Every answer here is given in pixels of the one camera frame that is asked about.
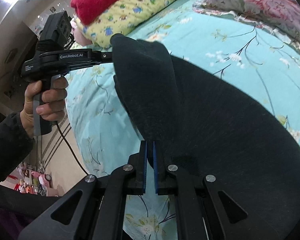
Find black cable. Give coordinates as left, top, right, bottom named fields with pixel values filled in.
left=55, top=121, right=89, bottom=176

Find person's left hand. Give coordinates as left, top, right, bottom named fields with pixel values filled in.
left=20, top=77, right=68, bottom=139

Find person's black left sleeve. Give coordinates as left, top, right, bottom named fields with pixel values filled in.
left=0, top=113, right=58, bottom=239

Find yellow cartoon print pillow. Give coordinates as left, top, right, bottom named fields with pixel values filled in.
left=74, top=0, right=175, bottom=48

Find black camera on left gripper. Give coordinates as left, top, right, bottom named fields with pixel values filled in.
left=36, top=11, right=72, bottom=53

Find purple floral pillow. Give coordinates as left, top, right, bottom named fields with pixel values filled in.
left=193, top=0, right=300, bottom=44

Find black pants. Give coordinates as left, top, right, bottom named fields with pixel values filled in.
left=110, top=34, right=300, bottom=239

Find light blue floral bedsheet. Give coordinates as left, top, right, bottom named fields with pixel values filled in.
left=66, top=0, right=300, bottom=239

